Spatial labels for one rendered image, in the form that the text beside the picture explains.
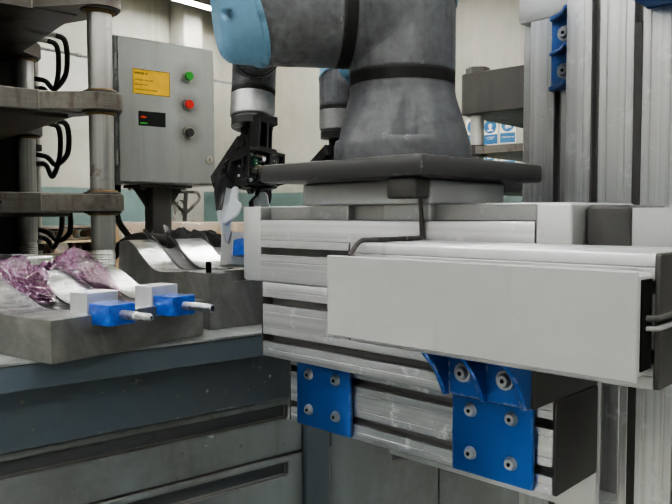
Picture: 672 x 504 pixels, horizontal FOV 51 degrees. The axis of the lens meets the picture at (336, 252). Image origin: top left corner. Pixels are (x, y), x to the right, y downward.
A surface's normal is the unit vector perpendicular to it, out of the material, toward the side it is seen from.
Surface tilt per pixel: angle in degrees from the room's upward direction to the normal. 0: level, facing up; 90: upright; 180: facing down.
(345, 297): 90
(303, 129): 90
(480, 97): 90
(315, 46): 142
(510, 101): 90
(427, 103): 72
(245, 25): 120
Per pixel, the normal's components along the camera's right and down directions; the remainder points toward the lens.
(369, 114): -0.57, -0.26
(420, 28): 0.23, 0.05
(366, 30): 0.14, 0.57
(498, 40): -0.65, 0.04
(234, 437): 0.62, 0.04
